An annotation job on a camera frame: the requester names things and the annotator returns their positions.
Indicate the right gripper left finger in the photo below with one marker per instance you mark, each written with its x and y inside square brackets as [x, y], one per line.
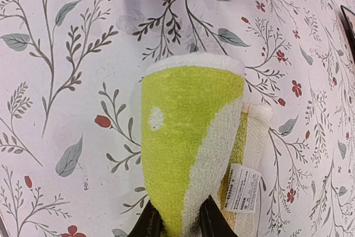
[149, 224]

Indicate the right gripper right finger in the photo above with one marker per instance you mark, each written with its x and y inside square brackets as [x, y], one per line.
[212, 222]

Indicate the yellow-green patterned towel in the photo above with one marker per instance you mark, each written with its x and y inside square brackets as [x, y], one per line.
[200, 138]

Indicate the floral square coaster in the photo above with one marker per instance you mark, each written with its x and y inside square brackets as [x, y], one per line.
[348, 22]

